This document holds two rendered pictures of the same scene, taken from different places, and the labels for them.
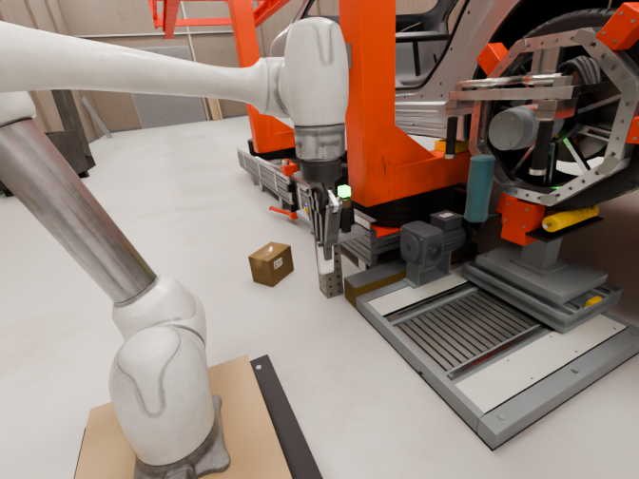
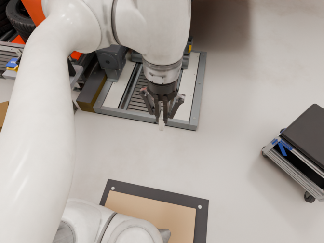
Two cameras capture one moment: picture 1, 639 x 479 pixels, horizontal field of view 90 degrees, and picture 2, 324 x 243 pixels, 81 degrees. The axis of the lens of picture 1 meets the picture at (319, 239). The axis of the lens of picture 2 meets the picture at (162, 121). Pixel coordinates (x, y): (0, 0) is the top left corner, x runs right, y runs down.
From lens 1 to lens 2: 0.52 m
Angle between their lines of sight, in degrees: 51
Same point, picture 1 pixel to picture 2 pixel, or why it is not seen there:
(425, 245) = (118, 57)
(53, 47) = (42, 216)
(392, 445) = (168, 158)
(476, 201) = not seen: hidden behind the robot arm
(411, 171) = not seen: hidden behind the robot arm
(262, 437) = (167, 209)
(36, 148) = not seen: outside the picture
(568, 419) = (204, 101)
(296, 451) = (171, 198)
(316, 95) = (183, 42)
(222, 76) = (63, 44)
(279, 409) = (146, 193)
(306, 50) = (181, 8)
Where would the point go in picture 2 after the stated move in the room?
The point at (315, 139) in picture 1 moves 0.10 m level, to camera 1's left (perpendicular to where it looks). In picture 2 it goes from (176, 69) to (149, 99)
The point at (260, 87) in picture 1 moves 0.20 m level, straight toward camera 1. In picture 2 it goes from (92, 34) to (198, 72)
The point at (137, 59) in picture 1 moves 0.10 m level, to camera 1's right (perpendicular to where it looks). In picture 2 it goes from (65, 112) to (130, 56)
